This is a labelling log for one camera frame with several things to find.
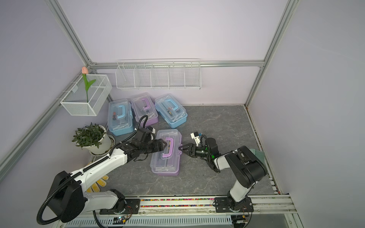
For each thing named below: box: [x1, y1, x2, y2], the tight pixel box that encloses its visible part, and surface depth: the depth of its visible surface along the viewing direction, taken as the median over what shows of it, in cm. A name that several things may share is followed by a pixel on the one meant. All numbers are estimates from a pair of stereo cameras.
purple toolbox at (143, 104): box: [131, 92, 159, 128], surface depth 108 cm
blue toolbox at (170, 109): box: [154, 93, 188, 129], surface depth 107 cm
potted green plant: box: [71, 122, 116, 156], surface depth 84 cm
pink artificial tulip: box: [81, 66, 97, 103], surface depth 87 cm
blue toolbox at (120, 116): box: [107, 98, 135, 137], surface depth 102 cm
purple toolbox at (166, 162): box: [149, 128, 183, 177], surface depth 82 cm
